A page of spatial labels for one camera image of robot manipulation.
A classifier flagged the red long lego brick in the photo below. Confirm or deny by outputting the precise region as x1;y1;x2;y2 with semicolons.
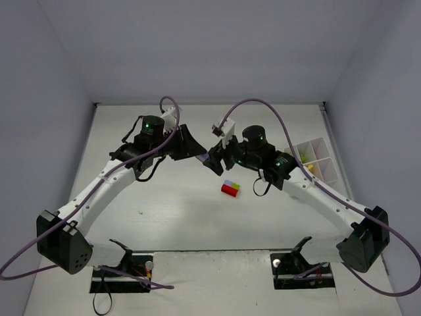
221;184;239;198

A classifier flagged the dark green lego brick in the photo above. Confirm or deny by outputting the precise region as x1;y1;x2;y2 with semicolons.
300;154;307;164

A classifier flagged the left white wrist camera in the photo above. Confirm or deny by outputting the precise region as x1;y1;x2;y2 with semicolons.
161;107;178;132

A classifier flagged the purple cable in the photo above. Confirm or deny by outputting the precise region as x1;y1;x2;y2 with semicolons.
0;95;182;290
219;98;421;298

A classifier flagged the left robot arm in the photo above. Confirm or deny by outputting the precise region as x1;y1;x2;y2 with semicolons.
36;115;206;275

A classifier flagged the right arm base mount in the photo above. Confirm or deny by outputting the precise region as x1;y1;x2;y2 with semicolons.
270;237;335;290

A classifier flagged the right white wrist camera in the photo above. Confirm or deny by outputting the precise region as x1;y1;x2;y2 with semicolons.
212;116;235;149

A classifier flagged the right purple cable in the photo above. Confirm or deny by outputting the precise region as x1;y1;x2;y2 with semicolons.
219;98;421;298

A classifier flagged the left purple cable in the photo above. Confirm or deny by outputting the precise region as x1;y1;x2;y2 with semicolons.
0;95;182;290

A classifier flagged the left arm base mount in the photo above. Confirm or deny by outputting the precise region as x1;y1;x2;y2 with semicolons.
89;239;155;313

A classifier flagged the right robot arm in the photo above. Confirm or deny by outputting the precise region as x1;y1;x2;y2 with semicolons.
203;125;390;273

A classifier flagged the white divided container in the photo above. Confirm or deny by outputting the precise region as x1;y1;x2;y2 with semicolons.
293;138;339;185

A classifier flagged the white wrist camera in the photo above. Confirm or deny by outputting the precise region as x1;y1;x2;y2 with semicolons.
212;116;235;149
161;107;178;132

